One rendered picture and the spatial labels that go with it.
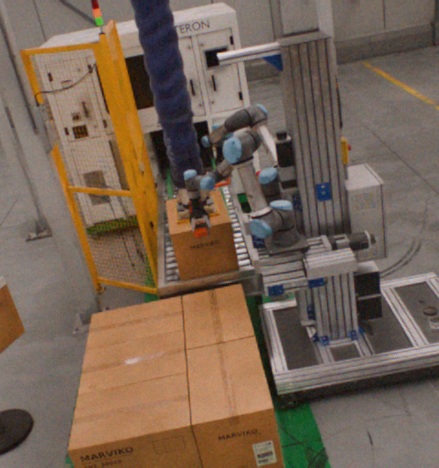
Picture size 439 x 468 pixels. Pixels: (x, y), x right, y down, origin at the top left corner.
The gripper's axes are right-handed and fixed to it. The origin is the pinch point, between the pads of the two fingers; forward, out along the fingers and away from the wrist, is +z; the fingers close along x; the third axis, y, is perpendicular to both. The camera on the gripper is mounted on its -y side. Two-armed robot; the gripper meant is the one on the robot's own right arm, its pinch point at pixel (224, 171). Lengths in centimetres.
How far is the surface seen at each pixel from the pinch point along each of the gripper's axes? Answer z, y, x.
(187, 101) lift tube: -63, 37, -18
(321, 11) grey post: -67, -212, 140
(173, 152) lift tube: -33, 37, -33
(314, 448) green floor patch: 107, 169, 9
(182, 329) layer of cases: 53, 108, -50
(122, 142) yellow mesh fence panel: -33, -12, -67
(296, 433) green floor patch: 107, 156, 2
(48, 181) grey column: -17, -9, -125
